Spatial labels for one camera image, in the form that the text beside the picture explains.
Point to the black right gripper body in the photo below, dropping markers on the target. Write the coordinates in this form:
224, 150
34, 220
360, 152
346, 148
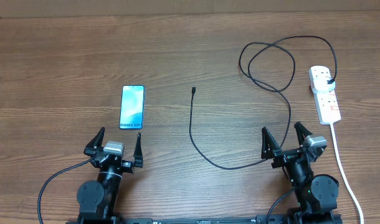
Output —
284, 157

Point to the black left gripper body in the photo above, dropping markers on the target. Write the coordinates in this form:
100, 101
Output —
127, 166

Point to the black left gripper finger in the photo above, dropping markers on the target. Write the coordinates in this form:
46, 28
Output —
96, 142
138, 155

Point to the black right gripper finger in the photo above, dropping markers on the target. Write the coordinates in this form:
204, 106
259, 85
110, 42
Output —
270, 146
302, 134

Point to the blue Galaxy S24+ smartphone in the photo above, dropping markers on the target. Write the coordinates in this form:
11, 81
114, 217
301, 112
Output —
132, 107

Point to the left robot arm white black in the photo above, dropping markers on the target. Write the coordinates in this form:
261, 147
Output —
97, 198

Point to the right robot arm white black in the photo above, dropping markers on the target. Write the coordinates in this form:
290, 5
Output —
316, 194

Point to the white charger plug adapter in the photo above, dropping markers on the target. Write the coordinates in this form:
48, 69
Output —
322, 84

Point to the white power strip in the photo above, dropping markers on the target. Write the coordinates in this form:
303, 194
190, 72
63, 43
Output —
326, 103

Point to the brown cardboard panel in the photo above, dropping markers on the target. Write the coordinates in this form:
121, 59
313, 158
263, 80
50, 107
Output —
74, 8

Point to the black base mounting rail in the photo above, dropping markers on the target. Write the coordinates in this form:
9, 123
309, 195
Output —
205, 220

